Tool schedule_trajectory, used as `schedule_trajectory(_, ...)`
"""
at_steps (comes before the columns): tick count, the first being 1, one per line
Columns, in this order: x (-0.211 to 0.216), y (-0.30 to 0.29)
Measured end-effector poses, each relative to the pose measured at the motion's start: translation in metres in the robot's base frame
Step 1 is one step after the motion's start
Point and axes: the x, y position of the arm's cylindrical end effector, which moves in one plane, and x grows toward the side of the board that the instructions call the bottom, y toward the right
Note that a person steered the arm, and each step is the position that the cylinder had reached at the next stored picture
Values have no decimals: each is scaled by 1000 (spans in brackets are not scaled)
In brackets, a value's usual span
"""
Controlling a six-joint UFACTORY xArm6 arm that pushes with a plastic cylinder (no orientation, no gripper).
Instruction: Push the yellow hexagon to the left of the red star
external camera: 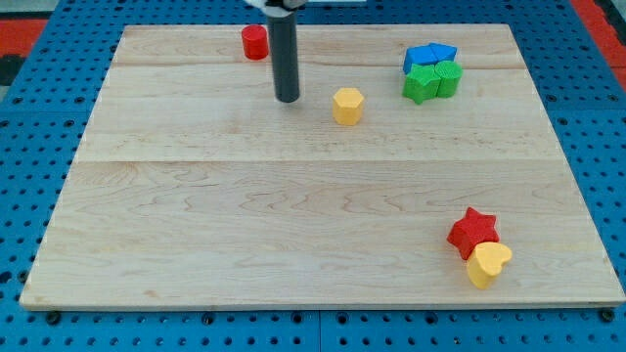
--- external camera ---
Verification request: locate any red star block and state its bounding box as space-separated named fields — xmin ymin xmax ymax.
xmin=447 ymin=207 xmax=500 ymax=260

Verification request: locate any yellow heart block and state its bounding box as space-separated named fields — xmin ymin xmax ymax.
xmin=467 ymin=242 xmax=513 ymax=289

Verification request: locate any blue triangle block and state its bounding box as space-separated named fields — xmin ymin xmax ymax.
xmin=428 ymin=42 xmax=458 ymax=63

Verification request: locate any blue cube block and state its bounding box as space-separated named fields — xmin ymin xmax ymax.
xmin=403 ymin=45 xmax=438 ymax=74

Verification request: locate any red cylinder block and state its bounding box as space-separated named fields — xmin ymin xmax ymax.
xmin=241 ymin=24 xmax=269 ymax=61

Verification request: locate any green cylinder block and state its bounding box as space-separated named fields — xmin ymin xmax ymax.
xmin=434 ymin=61 xmax=463 ymax=98

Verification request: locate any green star block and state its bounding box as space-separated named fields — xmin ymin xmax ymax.
xmin=402 ymin=65 xmax=441 ymax=105

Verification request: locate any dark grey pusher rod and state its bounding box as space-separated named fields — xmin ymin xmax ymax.
xmin=267 ymin=12 xmax=300 ymax=103

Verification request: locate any yellow hexagon block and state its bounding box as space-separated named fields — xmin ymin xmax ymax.
xmin=333 ymin=87 xmax=365 ymax=126

